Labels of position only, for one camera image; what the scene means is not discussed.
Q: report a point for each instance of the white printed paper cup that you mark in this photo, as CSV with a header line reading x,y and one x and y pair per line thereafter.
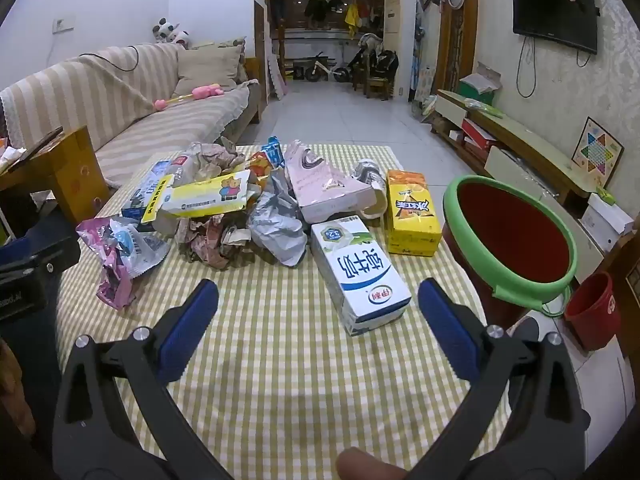
x,y
369,174

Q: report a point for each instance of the yellow orange snack box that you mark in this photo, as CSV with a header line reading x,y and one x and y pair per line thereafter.
x,y
412,210

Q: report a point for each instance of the yellow wooden stool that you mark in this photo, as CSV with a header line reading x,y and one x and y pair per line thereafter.
x,y
65,170

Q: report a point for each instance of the red box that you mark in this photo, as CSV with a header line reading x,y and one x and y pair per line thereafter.
x,y
477,134

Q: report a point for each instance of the black hanging jacket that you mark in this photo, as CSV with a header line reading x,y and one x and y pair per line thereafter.
x,y
320,7

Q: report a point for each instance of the blue white package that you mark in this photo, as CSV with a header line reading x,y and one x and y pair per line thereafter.
x,y
135,200

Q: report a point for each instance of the clear plastic bag blue print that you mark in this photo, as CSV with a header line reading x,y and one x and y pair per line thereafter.
x,y
137,250

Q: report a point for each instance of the colourful star checkers board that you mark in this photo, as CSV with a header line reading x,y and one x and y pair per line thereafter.
x,y
597,152

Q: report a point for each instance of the white balance bike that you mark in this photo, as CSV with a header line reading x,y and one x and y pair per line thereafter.
x,y
322,67

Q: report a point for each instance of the small green item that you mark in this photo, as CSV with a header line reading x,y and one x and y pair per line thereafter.
x,y
605,195

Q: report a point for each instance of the pink printed carton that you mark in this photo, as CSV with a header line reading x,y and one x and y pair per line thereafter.
x,y
325,185

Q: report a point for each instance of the red bucket with green rim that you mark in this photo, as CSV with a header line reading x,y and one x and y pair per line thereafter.
x,y
500,230

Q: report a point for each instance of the white blue milk carton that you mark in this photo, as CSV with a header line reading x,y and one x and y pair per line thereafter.
x,y
360,280

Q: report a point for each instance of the silver foil bag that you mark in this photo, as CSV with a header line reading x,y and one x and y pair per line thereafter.
x,y
277,230

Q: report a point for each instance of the beige pillow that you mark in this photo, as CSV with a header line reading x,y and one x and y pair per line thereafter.
x,y
207,67

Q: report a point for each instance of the low wooden television cabinet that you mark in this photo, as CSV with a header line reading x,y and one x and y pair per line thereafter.
x,y
525,145

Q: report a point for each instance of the black phone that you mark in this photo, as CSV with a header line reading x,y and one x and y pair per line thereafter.
x,y
35,152

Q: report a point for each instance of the yellow hanging cloth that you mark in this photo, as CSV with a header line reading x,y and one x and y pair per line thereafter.
x,y
352,17

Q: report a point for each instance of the orange snack packet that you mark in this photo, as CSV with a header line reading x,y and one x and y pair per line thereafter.
x,y
270,152

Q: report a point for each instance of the white wall socket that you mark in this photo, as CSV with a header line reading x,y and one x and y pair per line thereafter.
x,y
63,25

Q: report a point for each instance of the green white cardboard box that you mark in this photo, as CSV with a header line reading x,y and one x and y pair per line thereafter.
x,y
475,87

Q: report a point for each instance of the white patterned board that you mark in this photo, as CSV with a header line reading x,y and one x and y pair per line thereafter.
x,y
424,82

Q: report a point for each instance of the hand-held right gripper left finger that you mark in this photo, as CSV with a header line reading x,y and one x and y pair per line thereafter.
x,y
187,330

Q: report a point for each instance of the yellow checked tablecloth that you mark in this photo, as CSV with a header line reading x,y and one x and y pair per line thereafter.
x,y
280,360

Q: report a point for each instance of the white crumpled tissue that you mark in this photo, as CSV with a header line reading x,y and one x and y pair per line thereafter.
x,y
10,157

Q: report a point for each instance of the wooden chair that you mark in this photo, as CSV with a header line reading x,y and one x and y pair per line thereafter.
x,y
376,85

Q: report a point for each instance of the pink toy wand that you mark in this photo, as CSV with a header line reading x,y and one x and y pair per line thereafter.
x,y
205,91

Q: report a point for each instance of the small red bucket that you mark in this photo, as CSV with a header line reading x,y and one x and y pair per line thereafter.
x,y
590,310

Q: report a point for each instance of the pink plastic wrapper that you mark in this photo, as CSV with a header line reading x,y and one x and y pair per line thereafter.
x,y
115,285

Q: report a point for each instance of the person's right hand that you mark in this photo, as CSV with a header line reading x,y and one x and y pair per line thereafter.
x,y
370,466

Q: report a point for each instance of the foam mat stack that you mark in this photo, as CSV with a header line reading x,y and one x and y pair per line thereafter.
x,y
277,80

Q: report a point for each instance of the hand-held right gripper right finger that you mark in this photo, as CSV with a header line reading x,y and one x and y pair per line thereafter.
x,y
450,330

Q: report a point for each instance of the green packet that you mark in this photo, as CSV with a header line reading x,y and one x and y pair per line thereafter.
x,y
485,108

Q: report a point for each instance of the yellow medicine box with bears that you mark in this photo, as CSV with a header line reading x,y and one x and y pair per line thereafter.
x,y
210,195

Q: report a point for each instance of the crumpled clear plastic packaging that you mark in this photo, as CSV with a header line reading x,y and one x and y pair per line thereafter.
x,y
181,170

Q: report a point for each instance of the beige striped sofa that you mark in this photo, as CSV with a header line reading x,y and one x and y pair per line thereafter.
x,y
75,95

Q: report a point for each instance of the panda plush toy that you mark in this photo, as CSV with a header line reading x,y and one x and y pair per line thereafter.
x,y
181,39
164,29

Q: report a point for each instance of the crumpled brown paper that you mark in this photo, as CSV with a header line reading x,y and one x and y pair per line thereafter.
x,y
212,157
210,245

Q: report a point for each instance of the black wall television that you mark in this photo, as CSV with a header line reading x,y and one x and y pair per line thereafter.
x,y
555,12

